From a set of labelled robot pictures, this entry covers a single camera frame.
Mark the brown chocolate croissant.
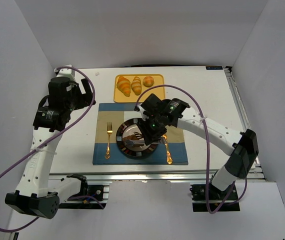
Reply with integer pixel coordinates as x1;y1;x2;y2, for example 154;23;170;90
122;134;145;147

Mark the small striped croissant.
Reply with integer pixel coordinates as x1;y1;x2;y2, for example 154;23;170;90
131;76;142;96

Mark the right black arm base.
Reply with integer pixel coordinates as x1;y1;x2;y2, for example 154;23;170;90
189;184;241;213

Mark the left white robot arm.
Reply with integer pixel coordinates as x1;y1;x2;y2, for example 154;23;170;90
5;73;96;219

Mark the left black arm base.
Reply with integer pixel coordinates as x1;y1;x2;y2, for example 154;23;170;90
59;185;110;210

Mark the round orange bun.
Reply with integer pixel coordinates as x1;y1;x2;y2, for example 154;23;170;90
143;75;155;88

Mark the yellow plastic tray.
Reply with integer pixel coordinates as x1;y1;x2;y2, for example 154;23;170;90
113;74;166;103

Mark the dark rimmed ceramic plate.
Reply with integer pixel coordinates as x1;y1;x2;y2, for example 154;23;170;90
115;117;158;158

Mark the blue beige checked placemat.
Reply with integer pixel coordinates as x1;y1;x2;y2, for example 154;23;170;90
92;102;189;166

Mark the gold knife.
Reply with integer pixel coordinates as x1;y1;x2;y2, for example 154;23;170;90
162;134;173;165

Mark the large striped croissant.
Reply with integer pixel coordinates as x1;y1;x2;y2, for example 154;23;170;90
116;76;131;97

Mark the gold fork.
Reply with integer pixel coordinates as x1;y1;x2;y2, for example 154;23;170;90
105;122;113;160

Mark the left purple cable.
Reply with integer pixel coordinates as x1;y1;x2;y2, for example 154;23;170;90
0;65;105;232

